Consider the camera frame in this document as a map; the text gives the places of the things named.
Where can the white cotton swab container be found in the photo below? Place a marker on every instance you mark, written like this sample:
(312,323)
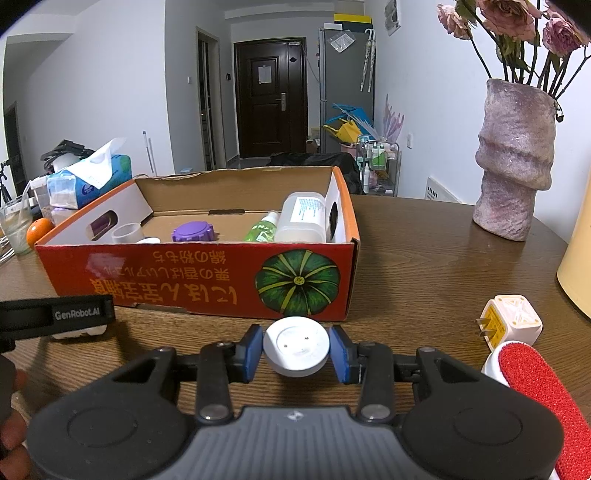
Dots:
(300,217)

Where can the small white cap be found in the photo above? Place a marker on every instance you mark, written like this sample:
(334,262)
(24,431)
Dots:
(295,346)

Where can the black tripod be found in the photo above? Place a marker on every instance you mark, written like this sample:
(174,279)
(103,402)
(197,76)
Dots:
(4,184)

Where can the green liquid bottle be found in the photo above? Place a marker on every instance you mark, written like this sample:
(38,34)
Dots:
(263,228)

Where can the grey refrigerator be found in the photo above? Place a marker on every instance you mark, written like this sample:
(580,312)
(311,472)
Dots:
(344,92)

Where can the red and white lint brush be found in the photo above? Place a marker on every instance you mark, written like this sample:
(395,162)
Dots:
(540,392)

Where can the pink stone vase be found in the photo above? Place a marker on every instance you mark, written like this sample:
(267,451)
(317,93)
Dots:
(512,161)

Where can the bunch of dried roses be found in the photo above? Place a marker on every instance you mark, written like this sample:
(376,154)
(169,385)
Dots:
(503,14)

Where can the black bag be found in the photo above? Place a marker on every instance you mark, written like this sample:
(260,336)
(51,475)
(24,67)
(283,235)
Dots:
(318,161)

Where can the small white bottle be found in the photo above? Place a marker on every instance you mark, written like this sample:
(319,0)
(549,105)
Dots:
(78,333)

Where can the yellow thermos jug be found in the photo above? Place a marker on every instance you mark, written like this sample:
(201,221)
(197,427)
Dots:
(577,267)

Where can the person's left hand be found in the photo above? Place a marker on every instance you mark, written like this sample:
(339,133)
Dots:
(14,429)

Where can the white power adapter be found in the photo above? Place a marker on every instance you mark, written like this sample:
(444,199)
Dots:
(512,318)

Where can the dark wooden door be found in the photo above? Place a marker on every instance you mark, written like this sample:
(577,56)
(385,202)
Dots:
(268,115)

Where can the beige tape roll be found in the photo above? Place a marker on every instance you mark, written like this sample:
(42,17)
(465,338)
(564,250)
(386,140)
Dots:
(127,234)

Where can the orange cardboard box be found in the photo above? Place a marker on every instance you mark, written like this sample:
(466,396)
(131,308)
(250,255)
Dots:
(184,286)

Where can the purple wing decoration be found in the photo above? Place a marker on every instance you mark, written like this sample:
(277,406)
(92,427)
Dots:
(393,120)

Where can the clear plastic container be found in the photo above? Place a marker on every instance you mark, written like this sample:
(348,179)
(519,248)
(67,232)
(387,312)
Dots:
(39,198)

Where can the small cardboard carton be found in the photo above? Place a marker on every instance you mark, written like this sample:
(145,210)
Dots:
(312,145)

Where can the orange fruit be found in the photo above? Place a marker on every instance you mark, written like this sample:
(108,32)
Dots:
(39,230)

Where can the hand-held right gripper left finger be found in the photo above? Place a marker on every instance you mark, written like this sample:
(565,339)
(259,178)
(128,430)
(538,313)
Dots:
(253,355)

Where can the blue tissue pack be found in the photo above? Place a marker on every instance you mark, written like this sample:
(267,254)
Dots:
(74,189)

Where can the paper notice on door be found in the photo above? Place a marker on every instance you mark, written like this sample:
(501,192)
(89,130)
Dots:
(265,74)

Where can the white leaning panel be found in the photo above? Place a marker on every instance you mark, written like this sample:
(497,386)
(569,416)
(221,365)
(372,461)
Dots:
(441,191)

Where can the side doorway frame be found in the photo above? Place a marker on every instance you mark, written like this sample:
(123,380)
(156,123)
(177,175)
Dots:
(206,101)

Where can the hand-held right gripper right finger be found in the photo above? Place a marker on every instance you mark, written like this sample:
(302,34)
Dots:
(340,355)

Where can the metal cart with bottles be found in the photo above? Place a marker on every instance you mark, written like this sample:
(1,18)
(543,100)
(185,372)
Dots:
(378,161)

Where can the white screw cap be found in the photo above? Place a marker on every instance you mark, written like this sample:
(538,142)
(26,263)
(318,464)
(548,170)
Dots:
(148,240)

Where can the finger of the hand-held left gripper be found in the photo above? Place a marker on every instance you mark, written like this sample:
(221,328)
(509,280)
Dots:
(109,314)

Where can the purple jar lid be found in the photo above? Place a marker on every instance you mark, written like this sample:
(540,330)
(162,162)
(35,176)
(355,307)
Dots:
(194,232)

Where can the yellow box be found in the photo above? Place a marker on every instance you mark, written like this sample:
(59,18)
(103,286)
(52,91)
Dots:
(352,19)

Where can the pink bin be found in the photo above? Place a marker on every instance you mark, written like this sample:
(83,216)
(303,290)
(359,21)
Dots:
(348,148)

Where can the white folded umbrella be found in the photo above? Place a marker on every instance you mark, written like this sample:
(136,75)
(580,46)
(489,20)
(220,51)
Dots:
(364,60)
(371,60)

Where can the clear drinking glass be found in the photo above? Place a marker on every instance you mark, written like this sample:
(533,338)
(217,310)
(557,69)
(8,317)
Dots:
(16,230)

